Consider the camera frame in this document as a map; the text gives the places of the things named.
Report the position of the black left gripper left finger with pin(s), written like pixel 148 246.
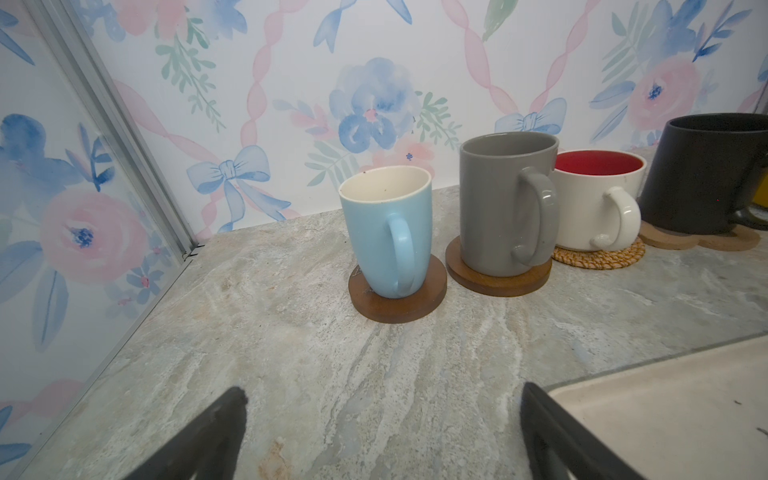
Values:
pixel 206 448

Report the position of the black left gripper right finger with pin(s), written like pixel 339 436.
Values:
pixel 559 446

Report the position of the plain brown wooden coaster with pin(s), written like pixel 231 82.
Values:
pixel 513 286

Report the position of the rattan woven round coaster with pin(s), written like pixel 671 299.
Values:
pixel 601 260

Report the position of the dark wooden coaster white marks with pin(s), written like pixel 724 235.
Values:
pixel 403 310

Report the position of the grey mug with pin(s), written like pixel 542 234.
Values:
pixel 509 211

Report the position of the red mug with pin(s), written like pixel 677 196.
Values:
pixel 597 192

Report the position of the cork paw print coaster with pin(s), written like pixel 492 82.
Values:
pixel 739 239

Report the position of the light blue mug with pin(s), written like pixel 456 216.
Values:
pixel 388 214

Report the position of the black mug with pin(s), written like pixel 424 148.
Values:
pixel 705 173

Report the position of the yellow mug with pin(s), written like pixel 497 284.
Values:
pixel 761 195

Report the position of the beige serving tray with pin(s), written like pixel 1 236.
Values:
pixel 698 416

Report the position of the aluminium corner frame post left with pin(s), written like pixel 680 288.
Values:
pixel 80 62

